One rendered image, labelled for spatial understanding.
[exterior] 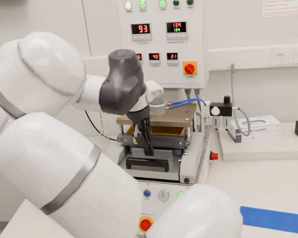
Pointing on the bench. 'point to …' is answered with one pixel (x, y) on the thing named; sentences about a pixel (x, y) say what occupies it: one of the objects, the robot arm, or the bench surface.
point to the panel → (147, 214)
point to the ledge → (265, 146)
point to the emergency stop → (145, 225)
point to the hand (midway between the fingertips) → (147, 148)
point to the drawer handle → (147, 163)
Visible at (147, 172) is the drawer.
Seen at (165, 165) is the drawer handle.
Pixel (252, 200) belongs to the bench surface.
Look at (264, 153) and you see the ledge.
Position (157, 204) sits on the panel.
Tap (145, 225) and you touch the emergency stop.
